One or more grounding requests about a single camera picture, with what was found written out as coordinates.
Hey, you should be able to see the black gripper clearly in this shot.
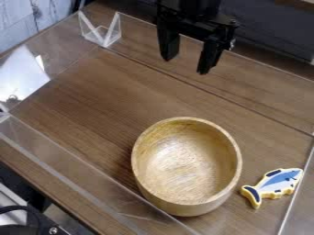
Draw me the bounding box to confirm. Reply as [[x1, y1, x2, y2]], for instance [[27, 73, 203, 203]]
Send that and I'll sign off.
[[157, 0, 240, 74]]

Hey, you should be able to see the brown wooden bowl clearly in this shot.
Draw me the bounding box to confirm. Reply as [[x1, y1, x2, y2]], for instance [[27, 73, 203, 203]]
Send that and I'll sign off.
[[131, 117, 244, 217]]

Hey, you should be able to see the blue yellow toy fish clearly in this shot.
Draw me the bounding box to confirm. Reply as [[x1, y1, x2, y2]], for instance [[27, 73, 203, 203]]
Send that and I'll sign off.
[[241, 168, 304, 209]]

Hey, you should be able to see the clear acrylic front barrier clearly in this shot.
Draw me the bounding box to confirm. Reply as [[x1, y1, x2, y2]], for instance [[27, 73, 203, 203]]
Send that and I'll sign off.
[[0, 113, 201, 235]]

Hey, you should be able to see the clear acrylic corner bracket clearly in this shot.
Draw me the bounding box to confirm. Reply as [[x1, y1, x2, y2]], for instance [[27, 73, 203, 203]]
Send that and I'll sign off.
[[79, 11, 122, 48]]

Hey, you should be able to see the black metal mount with screw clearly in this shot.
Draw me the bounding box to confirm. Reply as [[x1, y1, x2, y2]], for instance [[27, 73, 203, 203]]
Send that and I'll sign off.
[[26, 206, 71, 235]]

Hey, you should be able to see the black cable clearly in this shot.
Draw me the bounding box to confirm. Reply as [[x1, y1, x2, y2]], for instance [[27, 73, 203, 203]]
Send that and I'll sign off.
[[0, 205, 42, 235]]

